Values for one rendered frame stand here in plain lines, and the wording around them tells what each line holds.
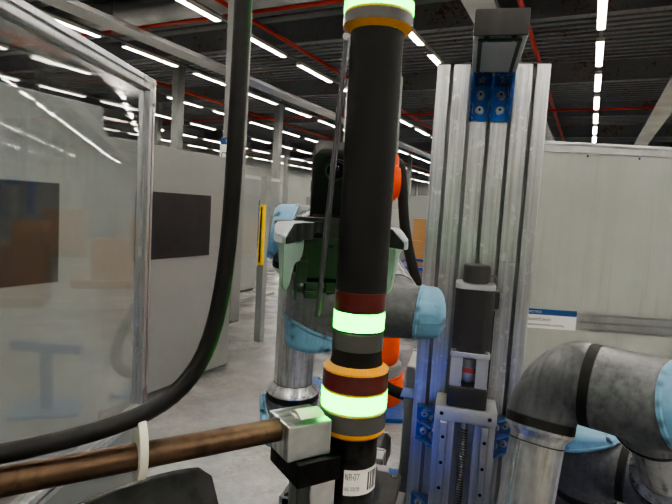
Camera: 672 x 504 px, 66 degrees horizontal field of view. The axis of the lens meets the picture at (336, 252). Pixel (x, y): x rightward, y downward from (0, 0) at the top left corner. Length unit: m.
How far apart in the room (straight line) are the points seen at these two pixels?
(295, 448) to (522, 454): 0.53
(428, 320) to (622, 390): 0.26
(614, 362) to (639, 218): 1.63
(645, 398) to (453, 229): 0.63
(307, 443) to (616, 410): 0.52
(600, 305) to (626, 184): 0.49
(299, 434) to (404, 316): 0.40
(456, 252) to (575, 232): 1.08
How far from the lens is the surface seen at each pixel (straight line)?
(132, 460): 0.30
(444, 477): 1.31
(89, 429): 0.30
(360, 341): 0.33
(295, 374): 1.13
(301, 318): 0.69
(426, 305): 0.71
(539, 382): 0.79
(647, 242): 2.40
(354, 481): 0.36
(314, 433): 0.33
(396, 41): 0.34
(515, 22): 0.98
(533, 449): 0.81
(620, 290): 2.37
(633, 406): 0.76
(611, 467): 1.18
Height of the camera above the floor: 1.68
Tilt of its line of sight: 5 degrees down
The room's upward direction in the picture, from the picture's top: 3 degrees clockwise
